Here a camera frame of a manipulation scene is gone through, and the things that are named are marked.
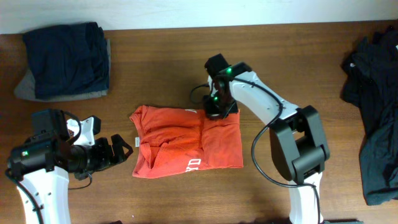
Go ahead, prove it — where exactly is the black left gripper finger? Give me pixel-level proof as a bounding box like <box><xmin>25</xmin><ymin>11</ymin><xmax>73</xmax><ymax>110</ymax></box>
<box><xmin>110</xmin><ymin>134</ymin><xmax>134</xmax><ymax>164</ymax></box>
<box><xmin>81</xmin><ymin>115</ymin><xmax>101</xmax><ymax>136</ymax></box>

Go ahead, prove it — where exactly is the orange red printed t-shirt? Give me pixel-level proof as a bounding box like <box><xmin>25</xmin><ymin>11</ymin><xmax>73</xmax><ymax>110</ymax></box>
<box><xmin>129</xmin><ymin>105</ymin><xmax>244</xmax><ymax>179</ymax></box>

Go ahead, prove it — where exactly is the navy blue garment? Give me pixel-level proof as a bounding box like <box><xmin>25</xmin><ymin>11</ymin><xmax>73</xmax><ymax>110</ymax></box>
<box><xmin>22</xmin><ymin>22</ymin><xmax>110</xmax><ymax>100</ymax></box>

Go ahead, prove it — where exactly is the grey garment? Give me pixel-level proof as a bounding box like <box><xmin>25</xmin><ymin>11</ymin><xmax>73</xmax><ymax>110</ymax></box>
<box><xmin>14</xmin><ymin>35</ymin><xmax>111</xmax><ymax>103</ymax></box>

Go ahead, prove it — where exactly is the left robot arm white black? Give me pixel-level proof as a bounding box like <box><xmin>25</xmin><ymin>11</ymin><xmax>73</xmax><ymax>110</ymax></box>
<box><xmin>5</xmin><ymin>109</ymin><xmax>133</xmax><ymax>223</ymax></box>

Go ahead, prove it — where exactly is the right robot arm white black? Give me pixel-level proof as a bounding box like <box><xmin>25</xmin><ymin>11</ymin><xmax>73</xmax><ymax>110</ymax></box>
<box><xmin>204</xmin><ymin>60</ymin><xmax>330</xmax><ymax>223</ymax></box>

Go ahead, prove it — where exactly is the pile of dark clothes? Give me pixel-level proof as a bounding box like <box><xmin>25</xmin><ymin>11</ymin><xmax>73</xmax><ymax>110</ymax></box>
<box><xmin>341</xmin><ymin>26</ymin><xmax>397</xmax><ymax>205</ymax></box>

